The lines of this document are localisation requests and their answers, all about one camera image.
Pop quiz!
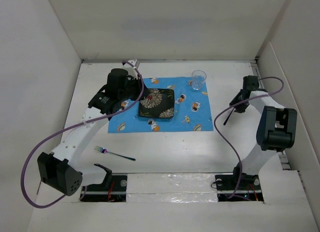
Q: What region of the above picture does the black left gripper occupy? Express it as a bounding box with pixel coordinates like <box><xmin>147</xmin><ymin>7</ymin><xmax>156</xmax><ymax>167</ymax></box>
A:
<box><xmin>118</xmin><ymin>74</ymin><xmax>151</xmax><ymax>102</ymax></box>

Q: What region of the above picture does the black floral square plate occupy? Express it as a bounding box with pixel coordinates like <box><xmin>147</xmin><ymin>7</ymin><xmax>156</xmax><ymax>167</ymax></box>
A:
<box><xmin>138</xmin><ymin>88</ymin><xmax>175</xmax><ymax>119</ymax></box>

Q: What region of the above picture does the purple iridescent spoon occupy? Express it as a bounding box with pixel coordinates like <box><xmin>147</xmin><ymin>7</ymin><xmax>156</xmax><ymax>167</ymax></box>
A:
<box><xmin>223</xmin><ymin>108</ymin><xmax>234</xmax><ymax>126</ymax></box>

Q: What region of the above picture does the clear plastic cup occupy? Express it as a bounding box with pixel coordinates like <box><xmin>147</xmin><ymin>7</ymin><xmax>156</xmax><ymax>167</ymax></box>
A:
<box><xmin>191</xmin><ymin>70</ymin><xmax>207</xmax><ymax>90</ymax></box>

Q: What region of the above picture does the blue space-print cloth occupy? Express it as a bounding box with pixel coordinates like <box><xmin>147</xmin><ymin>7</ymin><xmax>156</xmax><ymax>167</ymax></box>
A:
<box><xmin>108</xmin><ymin>77</ymin><xmax>213</xmax><ymax>133</ymax></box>

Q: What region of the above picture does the iridescent fork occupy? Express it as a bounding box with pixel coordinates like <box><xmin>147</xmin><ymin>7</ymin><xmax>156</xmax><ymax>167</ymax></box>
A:
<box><xmin>94</xmin><ymin>146</ymin><xmax>136</xmax><ymax>161</ymax></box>

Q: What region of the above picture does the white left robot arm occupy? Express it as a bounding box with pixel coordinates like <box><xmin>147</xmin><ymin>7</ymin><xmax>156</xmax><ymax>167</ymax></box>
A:
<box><xmin>37</xmin><ymin>60</ymin><xmax>148</xmax><ymax>196</ymax></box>

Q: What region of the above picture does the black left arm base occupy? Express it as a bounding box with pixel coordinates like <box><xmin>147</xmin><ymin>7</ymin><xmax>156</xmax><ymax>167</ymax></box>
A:
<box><xmin>79</xmin><ymin>174</ymin><xmax>128</xmax><ymax>203</ymax></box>

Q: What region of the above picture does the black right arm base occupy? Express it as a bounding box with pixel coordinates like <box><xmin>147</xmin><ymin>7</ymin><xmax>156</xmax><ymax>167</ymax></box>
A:
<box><xmin>211</xmin><ymin>165</ymin><xmax>264</xmax><ymax>202</ymax></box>

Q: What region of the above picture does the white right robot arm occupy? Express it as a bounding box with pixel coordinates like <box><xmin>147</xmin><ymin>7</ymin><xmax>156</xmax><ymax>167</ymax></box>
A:
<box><xmin>229</xmin><ymin>75</ymin><xmax>298</xmax><ymax>189</ymax></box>

